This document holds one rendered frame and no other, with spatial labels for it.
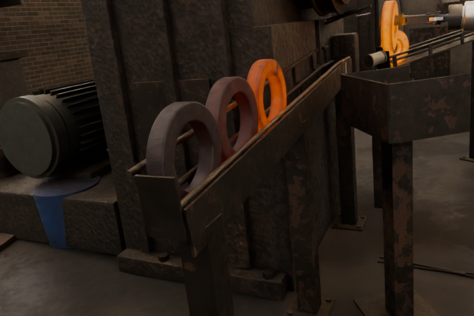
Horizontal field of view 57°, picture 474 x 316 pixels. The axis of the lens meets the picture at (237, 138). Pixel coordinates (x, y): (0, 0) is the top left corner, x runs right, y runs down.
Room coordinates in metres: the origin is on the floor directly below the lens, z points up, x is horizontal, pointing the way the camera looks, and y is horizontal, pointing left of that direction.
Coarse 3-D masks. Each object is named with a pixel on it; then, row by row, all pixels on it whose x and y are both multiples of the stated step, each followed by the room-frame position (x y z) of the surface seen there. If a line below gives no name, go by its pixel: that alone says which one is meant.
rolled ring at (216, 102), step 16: (224, 80) 0.86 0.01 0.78; (240, 80) 0.89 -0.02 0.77; (208, 96) 0.83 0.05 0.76; (224, 96) 0.82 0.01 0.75; (240, 96) 0.91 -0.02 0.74; (224, 112) 0.82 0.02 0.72; (240, 112) 0.94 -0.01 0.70; (256, 112) 0.94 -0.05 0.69; (224, 128) 0.81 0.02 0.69; (240, 128) 0.93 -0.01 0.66; (256, 128) 0.94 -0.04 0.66; (224, 144) 0.81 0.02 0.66; (240, 144) 0.90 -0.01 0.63; (224, 160) 0.81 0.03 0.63
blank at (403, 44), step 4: (400, 32) 2.05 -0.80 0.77; (400, 36) 2.05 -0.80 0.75; (404, 36) 2.06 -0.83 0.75; (400, 40) 2.05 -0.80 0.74; (404, 40) 2.06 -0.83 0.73; (400, 44) 2.07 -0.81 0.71; (404, 44) 2.06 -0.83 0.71; (408, 44) 2.08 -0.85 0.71; (400, 48) 2.07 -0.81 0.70; (404, 48) 2.06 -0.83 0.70; (408, 48) 2.08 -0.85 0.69; (392, 52) 2.02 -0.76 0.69; (396, 52) 2.07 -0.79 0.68; (396, 56) 2.04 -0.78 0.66; (400, 56) 2.05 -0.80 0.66; (400, 60) 2.05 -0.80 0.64
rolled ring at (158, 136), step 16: (160, 112) 0.69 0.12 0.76; (176, 112) 0.68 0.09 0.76; (192, 112) 0.71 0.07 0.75; (208, 112) 0.76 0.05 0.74; (160, 128) 0.66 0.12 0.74; (176, 128) 0.67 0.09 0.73; (208, 128) 0.75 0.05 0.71; (160, 144) 0.64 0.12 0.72; (208, 144) 0.76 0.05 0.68; (160, 160) 0.63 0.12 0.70; (208, 160) 0.76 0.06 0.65; (176, 176) 0.66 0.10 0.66
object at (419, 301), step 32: (352, 96) 1.14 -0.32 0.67; (384, 96) 0.96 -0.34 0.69; (416, 96) 0.96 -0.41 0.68; (448, 96) 0.97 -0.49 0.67; (384, 128) 0.97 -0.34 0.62; (416, 128) 0.96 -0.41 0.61; (448, 128) 0.97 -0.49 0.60; (384, 160) 1.12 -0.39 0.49; (384, 192) 1.13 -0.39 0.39; (384, 224) 1.13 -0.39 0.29; (384, 256) 1.14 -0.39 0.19
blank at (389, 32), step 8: (384, 8) 1.38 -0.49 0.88; (392, 8) 1.37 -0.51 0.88; (384, 16) 1.37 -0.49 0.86; (392, 16) 1.36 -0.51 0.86; (384, 24) 1.36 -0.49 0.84; (392, 24) 1.36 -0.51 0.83; (384, 32) 1.36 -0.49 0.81; (392, 32) 1.37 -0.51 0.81; (384, 40) 1.37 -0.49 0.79; (392, 40) 1.37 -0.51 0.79; (384, 48) 1.40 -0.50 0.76; (392, 48) 1.39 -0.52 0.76
